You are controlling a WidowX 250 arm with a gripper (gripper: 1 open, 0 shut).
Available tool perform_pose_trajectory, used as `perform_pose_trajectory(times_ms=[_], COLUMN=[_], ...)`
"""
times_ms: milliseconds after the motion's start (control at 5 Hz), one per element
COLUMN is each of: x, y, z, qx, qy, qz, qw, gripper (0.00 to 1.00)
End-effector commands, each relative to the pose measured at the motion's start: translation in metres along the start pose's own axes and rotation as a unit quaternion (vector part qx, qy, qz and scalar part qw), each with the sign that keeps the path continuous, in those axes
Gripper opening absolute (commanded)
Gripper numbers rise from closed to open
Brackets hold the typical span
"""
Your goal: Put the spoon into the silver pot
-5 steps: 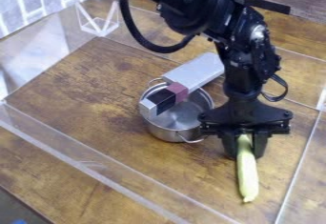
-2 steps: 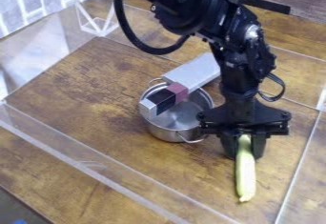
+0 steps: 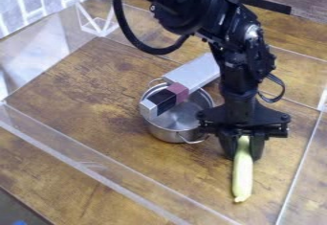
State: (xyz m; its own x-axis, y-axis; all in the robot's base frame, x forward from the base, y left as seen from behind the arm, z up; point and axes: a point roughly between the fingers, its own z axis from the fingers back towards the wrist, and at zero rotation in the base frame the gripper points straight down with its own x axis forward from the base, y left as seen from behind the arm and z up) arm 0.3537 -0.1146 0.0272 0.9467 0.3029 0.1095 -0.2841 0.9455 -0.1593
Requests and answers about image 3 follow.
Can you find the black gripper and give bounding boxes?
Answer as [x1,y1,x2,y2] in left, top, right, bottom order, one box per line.
[196,94,290,161]

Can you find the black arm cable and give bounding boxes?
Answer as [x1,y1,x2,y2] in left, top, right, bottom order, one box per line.
[111,0,286,104]

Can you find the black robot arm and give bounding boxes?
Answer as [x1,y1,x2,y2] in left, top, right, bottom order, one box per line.
[112,0,291,160]

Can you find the clear acrylic enclosure wall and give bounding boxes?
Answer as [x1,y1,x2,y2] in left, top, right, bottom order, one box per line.
[0,11,327,225]

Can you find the silver metal pot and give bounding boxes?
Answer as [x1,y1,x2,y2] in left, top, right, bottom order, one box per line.
[139,82,213,144]

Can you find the black strip on table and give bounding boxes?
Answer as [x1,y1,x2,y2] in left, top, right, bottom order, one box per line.
[236,0,291,14]

